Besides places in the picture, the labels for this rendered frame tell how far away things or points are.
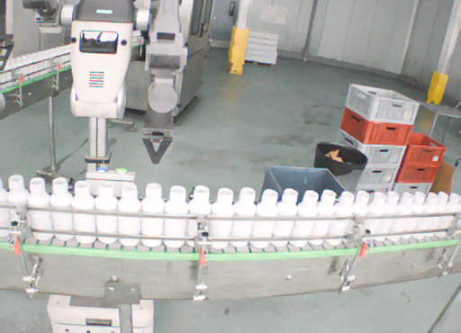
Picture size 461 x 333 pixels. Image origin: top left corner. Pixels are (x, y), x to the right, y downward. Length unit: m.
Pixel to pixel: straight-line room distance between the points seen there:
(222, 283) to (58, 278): 0.46
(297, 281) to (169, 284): 0.38
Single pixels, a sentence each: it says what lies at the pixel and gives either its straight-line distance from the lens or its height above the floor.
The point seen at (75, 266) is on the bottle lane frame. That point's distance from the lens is 0.98.
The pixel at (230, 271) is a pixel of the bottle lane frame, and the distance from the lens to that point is 0.99.
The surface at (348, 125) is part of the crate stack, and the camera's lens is 3.40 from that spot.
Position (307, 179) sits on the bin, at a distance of 1.70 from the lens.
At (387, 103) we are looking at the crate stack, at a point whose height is 1.07.
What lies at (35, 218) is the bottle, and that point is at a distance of 0.94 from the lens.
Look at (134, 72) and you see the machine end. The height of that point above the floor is 0.61.
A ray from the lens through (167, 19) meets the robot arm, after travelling 0.77.
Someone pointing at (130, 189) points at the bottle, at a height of 1.15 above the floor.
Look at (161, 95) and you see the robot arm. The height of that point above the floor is 1.42.
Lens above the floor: 1.61
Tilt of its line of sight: 25 degrees down
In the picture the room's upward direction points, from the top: 10 degrees clockwise
